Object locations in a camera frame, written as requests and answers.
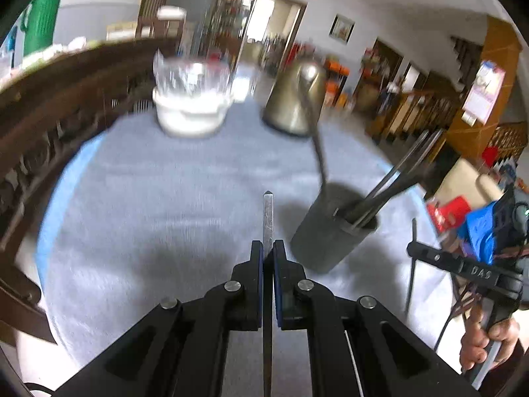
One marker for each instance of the tall grey cabinet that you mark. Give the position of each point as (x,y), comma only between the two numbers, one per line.
(194,4)

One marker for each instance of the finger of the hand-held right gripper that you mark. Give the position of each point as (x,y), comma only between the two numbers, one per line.
(463,266)

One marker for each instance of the white basin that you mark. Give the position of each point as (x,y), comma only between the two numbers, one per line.
(170,12)

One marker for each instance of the red packet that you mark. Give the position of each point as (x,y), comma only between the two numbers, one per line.
(450,211)

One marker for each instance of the gold metal kettle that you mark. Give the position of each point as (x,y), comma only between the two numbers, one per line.
(295,99)

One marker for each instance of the cardboard box with yellow print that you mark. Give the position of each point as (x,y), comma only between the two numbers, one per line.
(122,31)

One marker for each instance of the carved wooden bench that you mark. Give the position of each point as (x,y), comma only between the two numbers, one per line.
(49,103)

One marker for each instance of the wooden staircase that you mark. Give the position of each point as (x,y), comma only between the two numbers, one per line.
(413,107)

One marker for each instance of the plastic-wrapped white bowl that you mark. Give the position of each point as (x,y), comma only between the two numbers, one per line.
(190,103)

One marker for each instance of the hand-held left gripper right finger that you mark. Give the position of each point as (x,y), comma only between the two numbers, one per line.
(277,281)

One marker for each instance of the grey tablecloth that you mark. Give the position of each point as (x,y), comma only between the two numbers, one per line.
(165,215)

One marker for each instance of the metal spoon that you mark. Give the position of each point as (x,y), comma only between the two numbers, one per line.
(314,124)

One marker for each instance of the green thermos flask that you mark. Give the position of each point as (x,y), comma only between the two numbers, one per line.
(41,16)

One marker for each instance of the blue table cover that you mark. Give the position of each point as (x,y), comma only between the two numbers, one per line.
(53,206)

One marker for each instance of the person's right hand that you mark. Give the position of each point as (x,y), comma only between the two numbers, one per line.
(473,349)

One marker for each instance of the plain brown cardboard box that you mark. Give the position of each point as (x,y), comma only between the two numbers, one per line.
(463,182)

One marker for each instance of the grey utensil holder cup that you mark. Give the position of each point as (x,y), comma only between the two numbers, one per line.
(330,235)

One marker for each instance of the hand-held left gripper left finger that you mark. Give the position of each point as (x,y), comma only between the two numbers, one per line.
(258,281)

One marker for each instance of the framed wall picture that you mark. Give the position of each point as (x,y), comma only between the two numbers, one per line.
(341,29)

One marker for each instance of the pink wall calendar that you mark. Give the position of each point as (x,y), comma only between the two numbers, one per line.
(485,91)

